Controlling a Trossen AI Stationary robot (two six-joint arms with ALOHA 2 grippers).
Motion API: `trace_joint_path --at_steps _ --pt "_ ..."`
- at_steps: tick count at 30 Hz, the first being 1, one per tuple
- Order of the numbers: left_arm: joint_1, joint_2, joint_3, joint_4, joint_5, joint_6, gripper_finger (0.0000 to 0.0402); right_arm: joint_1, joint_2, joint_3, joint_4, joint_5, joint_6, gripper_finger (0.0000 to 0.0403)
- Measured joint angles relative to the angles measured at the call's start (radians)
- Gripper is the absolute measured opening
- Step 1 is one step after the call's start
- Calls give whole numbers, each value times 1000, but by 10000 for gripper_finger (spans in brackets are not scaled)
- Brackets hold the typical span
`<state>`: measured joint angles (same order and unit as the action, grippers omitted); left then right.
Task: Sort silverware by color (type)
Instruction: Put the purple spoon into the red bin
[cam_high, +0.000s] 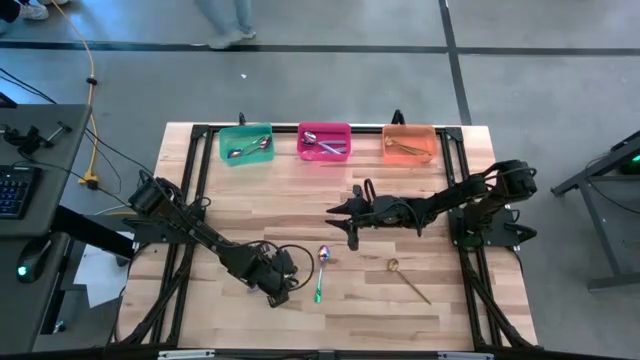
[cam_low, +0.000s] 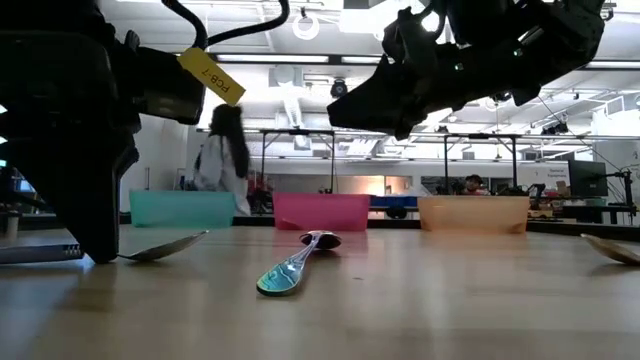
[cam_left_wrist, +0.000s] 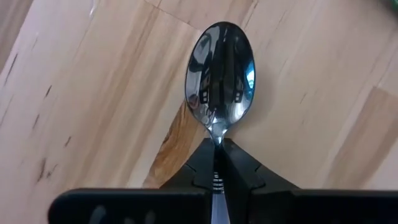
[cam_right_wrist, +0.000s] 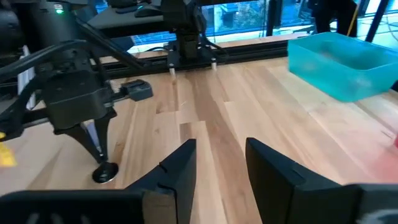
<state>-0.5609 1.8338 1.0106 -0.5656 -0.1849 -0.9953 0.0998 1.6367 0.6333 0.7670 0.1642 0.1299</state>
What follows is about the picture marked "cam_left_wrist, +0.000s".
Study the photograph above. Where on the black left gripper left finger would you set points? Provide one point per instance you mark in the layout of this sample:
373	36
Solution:
186	205

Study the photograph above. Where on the teal plastic bin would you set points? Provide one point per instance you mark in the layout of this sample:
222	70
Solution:
394	3

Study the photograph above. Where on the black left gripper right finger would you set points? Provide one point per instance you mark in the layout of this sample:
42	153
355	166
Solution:
280	205

